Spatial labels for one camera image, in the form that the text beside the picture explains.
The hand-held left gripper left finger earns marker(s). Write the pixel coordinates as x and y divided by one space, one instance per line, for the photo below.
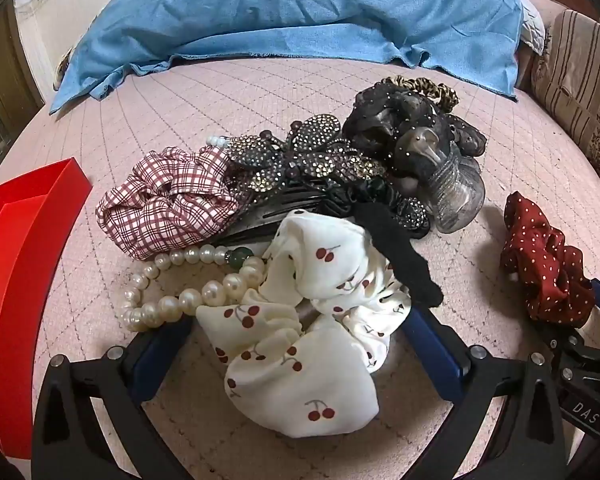
152 360

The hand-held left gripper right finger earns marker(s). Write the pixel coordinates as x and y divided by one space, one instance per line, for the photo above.
435 345

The red polka dot scrunchie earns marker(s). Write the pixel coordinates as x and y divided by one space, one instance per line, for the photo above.
540 260

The white cherry print scrunchie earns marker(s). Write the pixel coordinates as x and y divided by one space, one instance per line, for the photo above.
300 370

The red plaid scrunchie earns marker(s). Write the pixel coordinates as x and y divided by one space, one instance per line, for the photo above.
170 210

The red tray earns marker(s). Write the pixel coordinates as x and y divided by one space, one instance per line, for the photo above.
10 310

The translucent grey claw clip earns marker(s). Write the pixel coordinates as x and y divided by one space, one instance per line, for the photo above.
455 195

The black sheer dotted scrunchie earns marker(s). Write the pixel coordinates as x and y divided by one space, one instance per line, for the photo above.
380 115

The leopard print scrunchie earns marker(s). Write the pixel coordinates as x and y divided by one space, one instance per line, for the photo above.
442 94

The black fabric hair band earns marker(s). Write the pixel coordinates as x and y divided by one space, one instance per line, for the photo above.
405 260

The black rhinestone hair clip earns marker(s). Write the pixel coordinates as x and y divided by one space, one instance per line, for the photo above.
412 215

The black satin scrunchie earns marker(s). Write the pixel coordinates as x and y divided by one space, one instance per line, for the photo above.
360 195

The striped sofa cushion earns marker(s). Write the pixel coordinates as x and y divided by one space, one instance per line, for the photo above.
575 75

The white quilted cloth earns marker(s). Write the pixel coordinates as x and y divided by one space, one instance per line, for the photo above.
532 30

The dark wooden glass door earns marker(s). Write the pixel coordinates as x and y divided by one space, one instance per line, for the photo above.
0 85

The blue cloth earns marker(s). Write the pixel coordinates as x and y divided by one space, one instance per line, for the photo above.
280 5

